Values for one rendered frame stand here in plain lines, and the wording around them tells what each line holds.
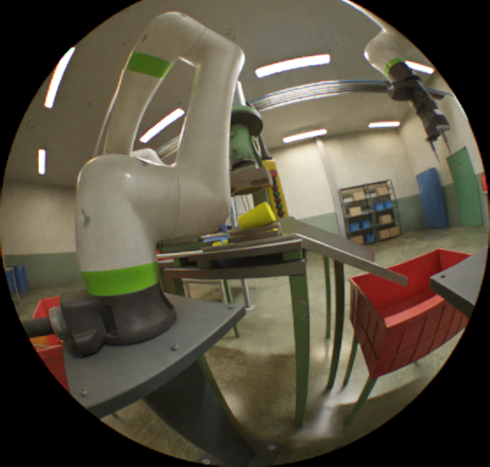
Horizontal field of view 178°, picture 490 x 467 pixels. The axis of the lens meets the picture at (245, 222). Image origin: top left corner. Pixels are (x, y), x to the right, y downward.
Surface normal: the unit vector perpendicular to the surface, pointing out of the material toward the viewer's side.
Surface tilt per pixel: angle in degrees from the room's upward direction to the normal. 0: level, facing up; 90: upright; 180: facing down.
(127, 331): 58
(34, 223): 90
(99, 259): 90
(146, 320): 66
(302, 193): 90
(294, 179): 90
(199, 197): 100
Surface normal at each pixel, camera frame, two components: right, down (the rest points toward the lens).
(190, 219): 0.66, 0.51
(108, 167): 0.55, -0.18
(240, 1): 0.16, 0.98
